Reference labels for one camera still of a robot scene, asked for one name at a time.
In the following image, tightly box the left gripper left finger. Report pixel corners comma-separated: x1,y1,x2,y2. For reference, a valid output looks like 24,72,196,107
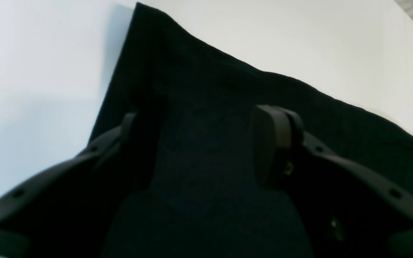
0,113,156,258

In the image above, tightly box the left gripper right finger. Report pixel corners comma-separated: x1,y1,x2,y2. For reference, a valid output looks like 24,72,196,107
251,105,413,258

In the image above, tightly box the black T-shirt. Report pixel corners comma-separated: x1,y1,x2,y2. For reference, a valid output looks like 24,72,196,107
91,4,413,258

